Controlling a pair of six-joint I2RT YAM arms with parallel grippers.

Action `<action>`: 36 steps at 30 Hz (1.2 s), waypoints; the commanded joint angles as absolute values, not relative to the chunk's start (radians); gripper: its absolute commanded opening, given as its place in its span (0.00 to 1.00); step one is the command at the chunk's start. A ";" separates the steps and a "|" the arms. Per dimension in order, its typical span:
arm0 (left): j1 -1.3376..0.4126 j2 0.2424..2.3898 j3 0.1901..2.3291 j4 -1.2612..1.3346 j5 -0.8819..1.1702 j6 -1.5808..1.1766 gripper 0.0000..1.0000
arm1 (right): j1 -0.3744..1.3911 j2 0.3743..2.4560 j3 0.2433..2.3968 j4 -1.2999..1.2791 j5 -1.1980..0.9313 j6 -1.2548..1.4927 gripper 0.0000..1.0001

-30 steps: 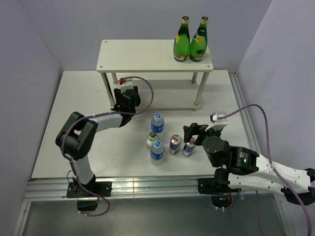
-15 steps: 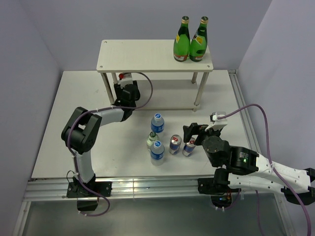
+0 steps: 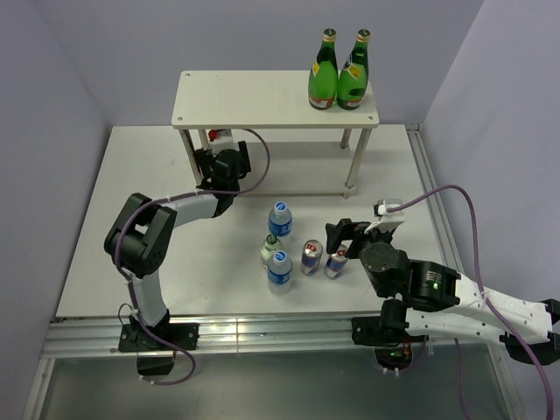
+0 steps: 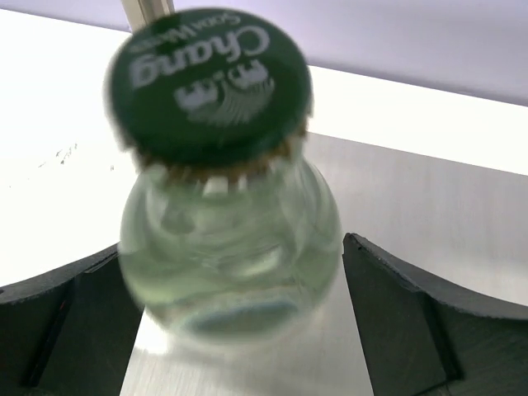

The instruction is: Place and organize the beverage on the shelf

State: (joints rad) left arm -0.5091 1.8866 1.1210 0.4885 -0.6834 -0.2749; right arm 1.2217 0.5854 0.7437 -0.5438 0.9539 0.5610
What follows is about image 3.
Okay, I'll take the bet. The red blue energy can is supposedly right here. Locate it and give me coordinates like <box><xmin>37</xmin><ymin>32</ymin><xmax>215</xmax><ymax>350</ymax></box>
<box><xmin>300</xmin><ymin>239</ymin><xmax>323</xmax><ymax>276</ymax></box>

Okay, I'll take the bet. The blue label water bottle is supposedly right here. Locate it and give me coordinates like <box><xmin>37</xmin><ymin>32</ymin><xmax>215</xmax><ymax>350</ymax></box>
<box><xmin>267</xmin><ymin>250</ymin><xmax>293</xmax><ymax>295</ymax></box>
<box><xmin>268</xmin><ymin>201</ymin><xmax>292</xmax><ymax>237</ymax></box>

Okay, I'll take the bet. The clear green cap bottle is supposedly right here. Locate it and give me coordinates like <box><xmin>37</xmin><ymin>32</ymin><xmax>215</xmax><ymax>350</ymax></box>
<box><xmin>260</xmin><ymin>234</ymin><xmax>284</xmax><ymax>268</ymax></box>

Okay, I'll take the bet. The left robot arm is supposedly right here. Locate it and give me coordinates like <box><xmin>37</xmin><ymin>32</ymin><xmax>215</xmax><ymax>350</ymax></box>
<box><xmin>103</xmin><ymin>141</ymin><xmax>251</xmax><ymax>349</ymax></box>

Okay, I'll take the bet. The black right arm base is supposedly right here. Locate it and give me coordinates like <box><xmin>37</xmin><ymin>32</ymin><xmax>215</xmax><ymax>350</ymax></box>
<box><xmin>351</xmin><ymin>316</ymin><xmax>428</xmax><ymax>374</ymax></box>

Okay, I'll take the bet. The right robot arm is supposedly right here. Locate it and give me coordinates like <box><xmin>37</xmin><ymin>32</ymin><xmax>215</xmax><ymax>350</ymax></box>
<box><xmin>325</xmin><ymin>219</ymin><xmax>559</xmax><ymax>366</ymax></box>

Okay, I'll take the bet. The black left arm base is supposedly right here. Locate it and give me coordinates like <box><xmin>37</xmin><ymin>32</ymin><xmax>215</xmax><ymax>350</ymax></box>
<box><xmin>118</xmin><ymin>321</ymin><xmax>200</xmax><ymax>377</ymax></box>

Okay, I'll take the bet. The white two-tier shelf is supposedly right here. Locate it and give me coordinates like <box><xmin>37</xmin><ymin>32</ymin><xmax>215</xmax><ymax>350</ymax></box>
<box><xmin>171</xmin><ymin>71</ymin><xmax>380</xmax><ymax>198</ymax></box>

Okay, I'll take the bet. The green glass bottle left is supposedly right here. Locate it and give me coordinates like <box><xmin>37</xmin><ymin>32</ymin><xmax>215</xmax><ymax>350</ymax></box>
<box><xmin>308</xmin><ymin>28</ymin><xmax>338</xmax><ymax>110</ymax></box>

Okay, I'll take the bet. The green glass bottle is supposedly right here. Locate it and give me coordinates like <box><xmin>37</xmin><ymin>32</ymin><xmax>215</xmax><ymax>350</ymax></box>
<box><xmin>337</xmin><ymin>29</ymin><xmax>371</xmax><ymax>110</ymax></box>
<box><xmin>308</xmin><ymin>28</ymin><xmax>338</xmax><ymax>110</ymax></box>

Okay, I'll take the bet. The green glass bottle right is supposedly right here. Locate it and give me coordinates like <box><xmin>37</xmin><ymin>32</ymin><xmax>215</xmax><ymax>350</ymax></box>
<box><xmin>337</xmin><ymin>29</ymin><xmax>371</xmax><ymax>110</ymax></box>

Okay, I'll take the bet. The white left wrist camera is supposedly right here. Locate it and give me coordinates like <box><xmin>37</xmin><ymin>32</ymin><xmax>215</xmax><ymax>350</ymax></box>
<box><xmin>207</xmin><ymin>129</ymin><xmax>234</xmax><ymax>155</ymax></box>

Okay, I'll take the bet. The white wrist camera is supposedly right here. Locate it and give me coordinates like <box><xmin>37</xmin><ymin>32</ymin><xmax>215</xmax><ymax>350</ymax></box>
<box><xmin>207</xmin><ymin>129</ymin><xmax>234</xmax><ymax>155</ymax></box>
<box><xmin>364</xmin><ymin>199</ymin><xmax>405</xmax><ymax>235</ymax></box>

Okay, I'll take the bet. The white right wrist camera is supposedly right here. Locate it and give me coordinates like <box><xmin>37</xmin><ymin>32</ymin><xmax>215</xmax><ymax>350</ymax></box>
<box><xmin>364</xmin><ymin>199</ymin><xmax>405</xmax><ymax>235</ymax></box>

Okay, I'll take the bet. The aluminium side rail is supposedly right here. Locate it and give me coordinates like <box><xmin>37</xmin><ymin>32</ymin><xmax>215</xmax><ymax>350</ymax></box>
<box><xmin>404</xmin><ymin>124</ymin><xmax>466</xmax><ymax>273</ymax></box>

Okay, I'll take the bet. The aluminium front rail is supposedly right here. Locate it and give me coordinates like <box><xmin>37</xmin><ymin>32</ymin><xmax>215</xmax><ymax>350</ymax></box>
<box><xmin>41</xmin><ymin>315</ymin><xmax>504</xmax><ymax>360</ymax></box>

